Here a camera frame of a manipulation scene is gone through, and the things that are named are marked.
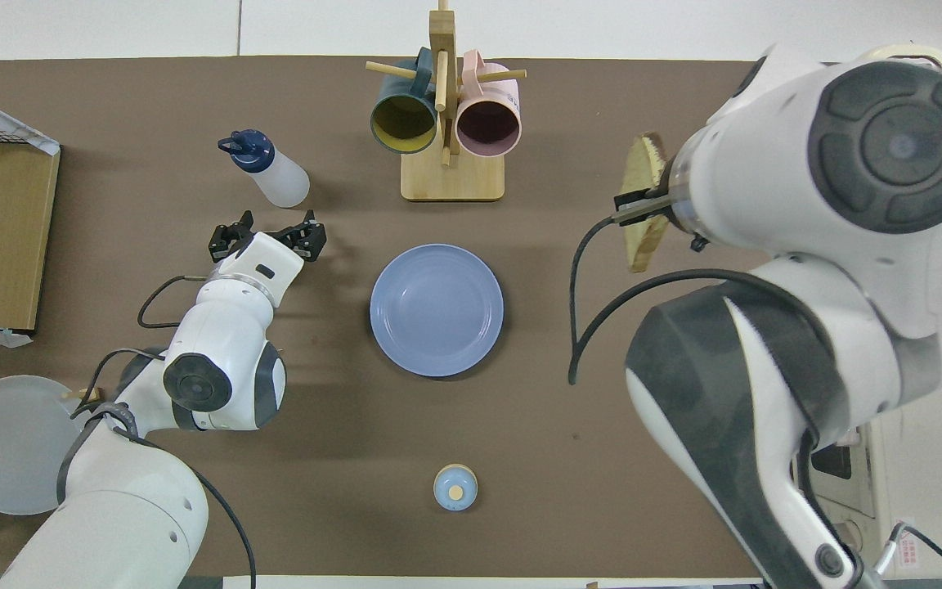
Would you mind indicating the grey plate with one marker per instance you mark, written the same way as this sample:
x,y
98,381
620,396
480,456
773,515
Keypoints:
x,y
5,442

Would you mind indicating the teal mug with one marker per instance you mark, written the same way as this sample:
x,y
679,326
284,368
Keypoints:
x,y
403,123

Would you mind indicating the toasted bread slice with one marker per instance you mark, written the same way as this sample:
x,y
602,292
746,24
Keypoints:
x,y
643,245

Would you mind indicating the blue round plate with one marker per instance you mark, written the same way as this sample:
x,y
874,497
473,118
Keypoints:
x,y
437,311

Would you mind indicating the brown table mat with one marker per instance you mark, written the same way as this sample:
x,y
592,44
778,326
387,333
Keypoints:
x,y
275,98

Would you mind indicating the clear squeeze bottle blue cap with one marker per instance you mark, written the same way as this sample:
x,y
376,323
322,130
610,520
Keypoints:
x,y
279,176

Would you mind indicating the pink mug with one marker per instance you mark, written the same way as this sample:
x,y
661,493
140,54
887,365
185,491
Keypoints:
x,y
487,127

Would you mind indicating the wooden mug tree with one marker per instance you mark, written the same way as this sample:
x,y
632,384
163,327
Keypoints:
x,y
453,180

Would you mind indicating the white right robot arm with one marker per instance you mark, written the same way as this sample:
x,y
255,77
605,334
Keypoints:
x,y
847,204

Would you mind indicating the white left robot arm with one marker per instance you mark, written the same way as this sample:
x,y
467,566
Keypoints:
x,y
226,360

